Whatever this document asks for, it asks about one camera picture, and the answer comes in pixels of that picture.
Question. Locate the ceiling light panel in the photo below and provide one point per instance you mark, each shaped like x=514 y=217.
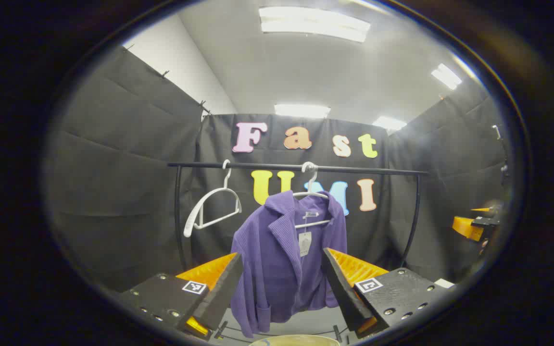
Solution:
x=446 y=76
x=314 y=23
x=302 y=110
x=389 y=123

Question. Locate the white clothes hanger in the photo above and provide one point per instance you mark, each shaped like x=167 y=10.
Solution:
x=313 y=224
x=219 y=190

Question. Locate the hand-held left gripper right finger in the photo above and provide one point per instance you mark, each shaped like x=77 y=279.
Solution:
x=342 y=288

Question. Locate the black backdrop cloth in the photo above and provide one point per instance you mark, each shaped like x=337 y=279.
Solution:
x=128 y=168

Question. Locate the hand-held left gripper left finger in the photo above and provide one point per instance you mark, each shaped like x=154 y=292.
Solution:
x=224 y=288

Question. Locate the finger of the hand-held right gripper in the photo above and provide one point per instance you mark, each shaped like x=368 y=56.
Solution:
x=481 y=209
x=464 y=228

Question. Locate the black metal clothes rack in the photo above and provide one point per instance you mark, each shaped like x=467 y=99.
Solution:
x=267 y=166

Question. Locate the beige laundry hamper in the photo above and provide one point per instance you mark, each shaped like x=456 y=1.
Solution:
x=296 y=341

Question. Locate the purple ribbed jacket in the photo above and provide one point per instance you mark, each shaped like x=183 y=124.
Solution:
x=277 y=250

